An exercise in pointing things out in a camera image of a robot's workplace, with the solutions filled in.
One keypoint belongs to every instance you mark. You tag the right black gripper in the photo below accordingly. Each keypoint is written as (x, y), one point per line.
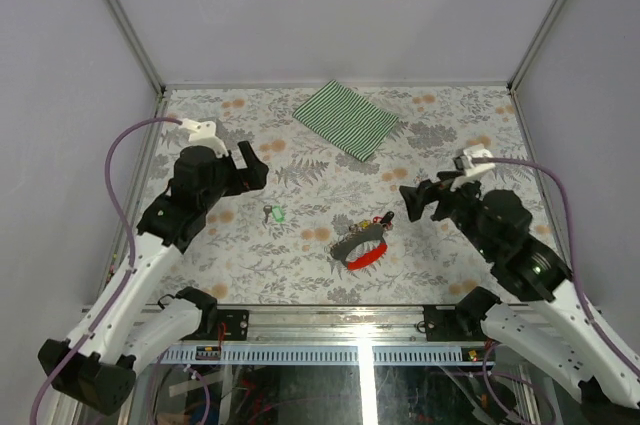
(426, 191)

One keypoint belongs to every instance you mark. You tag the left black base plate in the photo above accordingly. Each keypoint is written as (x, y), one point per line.
(226, 325)

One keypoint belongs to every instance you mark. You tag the aluminium mounting rail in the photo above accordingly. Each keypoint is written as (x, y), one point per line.
(320, 322)

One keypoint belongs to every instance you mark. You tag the aluminium frame profiles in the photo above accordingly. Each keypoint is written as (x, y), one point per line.
(258, 44)

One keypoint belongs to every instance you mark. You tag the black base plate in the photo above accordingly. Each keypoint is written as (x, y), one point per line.
(439, 324)
(226, 325)

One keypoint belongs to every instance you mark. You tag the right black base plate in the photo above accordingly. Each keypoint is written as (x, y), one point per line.
(439, 324)

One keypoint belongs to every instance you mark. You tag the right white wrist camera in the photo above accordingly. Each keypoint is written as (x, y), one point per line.
(472, 165)

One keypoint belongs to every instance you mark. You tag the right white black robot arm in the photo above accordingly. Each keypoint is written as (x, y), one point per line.
(497, 225)

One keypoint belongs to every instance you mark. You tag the key with green tag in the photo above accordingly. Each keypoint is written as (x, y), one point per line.
(273, 213)

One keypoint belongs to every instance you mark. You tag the green striped folded cloth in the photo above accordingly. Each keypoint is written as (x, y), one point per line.
(346, 120)

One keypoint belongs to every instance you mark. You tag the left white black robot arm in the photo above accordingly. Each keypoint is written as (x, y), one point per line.
(98, 362)

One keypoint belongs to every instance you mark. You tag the floral table mat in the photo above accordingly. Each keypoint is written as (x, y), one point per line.
(322, 190)

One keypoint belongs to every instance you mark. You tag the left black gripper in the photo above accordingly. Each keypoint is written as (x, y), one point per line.
(247, 179)

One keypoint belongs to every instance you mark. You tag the blue slotted cable duct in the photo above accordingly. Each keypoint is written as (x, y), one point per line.
(278, 354)

